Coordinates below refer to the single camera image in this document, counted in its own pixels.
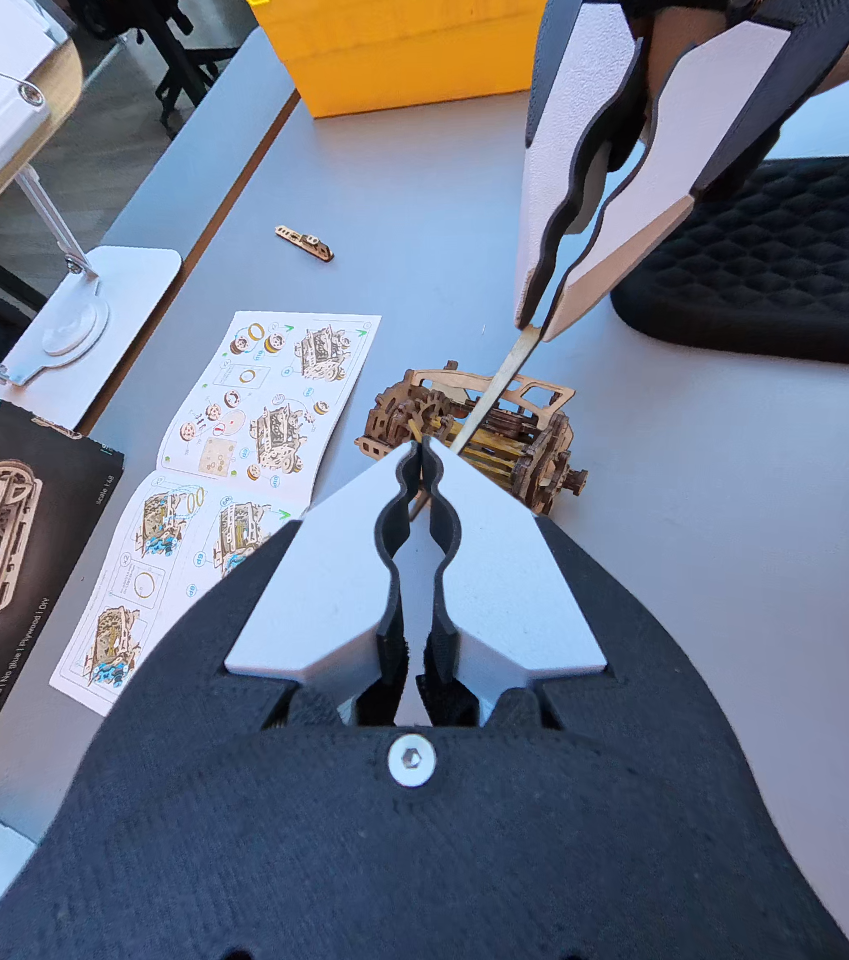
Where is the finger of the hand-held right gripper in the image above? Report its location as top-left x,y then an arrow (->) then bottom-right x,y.
513,0 -> 648,333
540,18 -> 795,344

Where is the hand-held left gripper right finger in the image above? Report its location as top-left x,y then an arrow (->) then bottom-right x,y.
415,436 -> 609,729

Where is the black office chair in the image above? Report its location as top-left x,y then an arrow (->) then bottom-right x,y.
87,0 -> 242,140

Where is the white desktop stand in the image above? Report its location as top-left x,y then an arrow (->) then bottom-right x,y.
0,78 -> 183,389

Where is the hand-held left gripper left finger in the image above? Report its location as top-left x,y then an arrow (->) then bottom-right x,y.
224,441 -> 426,727

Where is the small wooden model part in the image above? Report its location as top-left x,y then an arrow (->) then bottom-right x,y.
274,223 -> 336,265

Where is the black honeycomb cushion pad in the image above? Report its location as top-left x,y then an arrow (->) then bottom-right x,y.
609,153 -> 849,369

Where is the yellow box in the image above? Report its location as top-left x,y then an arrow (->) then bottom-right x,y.
248,0 -> 555,120

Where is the round wooden table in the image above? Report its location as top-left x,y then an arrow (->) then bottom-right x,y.
0,30 -> 86,260

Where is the black model kit box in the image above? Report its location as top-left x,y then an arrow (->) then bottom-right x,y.
0,378 -> 126,742

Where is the printed instruction sheet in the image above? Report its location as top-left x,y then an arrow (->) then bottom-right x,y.
48,309 -> 383,719

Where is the wooden model vehicle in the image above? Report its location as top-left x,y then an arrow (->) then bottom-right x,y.
354,361 -> 591,520

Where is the thin wooden stick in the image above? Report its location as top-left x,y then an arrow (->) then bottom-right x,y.
448,324 -> 543,456

